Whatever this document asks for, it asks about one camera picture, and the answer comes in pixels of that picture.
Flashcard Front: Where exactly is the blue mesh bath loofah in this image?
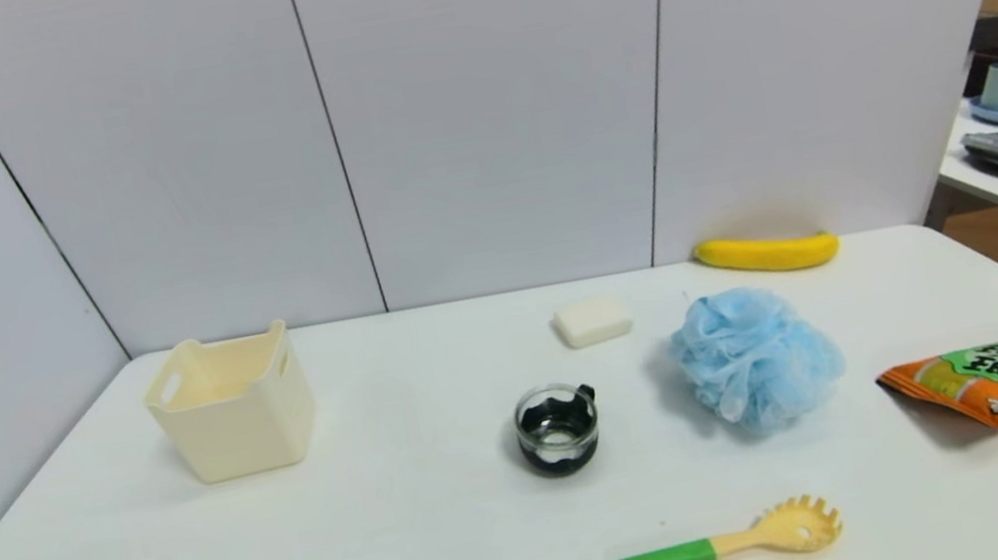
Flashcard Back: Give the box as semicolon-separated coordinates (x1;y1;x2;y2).
662;271;856;448

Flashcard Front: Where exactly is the cream plastic storage box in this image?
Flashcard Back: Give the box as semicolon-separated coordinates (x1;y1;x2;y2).
134;316;327;493

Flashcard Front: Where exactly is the white soap bar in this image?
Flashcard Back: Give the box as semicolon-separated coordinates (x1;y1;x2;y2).
550;292;638;353

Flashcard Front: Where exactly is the yellow banana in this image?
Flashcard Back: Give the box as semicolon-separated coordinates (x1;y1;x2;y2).
692;218;845;287

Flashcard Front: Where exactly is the glass cup with black handle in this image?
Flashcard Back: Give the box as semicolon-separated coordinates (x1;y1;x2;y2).
509;377;610;484

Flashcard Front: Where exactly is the pasta spoon with green handle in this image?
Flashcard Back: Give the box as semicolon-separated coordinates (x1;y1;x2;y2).
603;489;848;560

